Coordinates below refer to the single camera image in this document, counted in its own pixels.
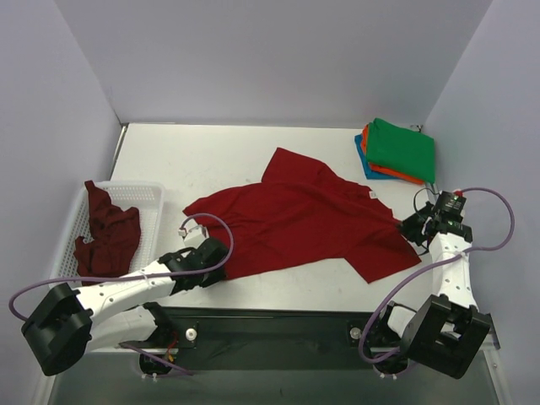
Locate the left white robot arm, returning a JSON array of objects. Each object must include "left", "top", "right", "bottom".
[{"left": 21, "top": 238, "right": 231, "bottom": 376}]

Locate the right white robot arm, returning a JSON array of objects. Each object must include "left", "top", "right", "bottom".
[{"left": 363, "top": 192, "right": 491, "bottom": 379}]

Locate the green folded t-shirt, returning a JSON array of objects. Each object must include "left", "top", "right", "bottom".
[{"left": 367, "top": 118, "right": 435, "bottom": 183}]

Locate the orange folded t-shirt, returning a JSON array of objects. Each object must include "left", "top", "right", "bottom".
[{"left": 361, "top": 125, "right": 423, "bottom": 185}]

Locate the white plastic basket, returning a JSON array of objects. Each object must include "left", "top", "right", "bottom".
[{"left": 50, "top": 181, "right": 165, "bottom": 278}]

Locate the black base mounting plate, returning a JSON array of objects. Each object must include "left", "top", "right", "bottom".
[{"left": 117, "top": 306, "right": 417, "bottom": 372}]

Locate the dark red t-shirt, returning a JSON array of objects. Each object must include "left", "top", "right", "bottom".
[{"left": 73, "top": 181, "right": 141, "bottom": 278}]

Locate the blue folded t-shirt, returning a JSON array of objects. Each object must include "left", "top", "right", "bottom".
[{"left": 354, "top": 134, "right": 397, "bottom": 181}]

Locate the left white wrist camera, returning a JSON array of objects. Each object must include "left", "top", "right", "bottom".
[{"left": 178, "top": 225, "right": 208, "bottom": 248}]

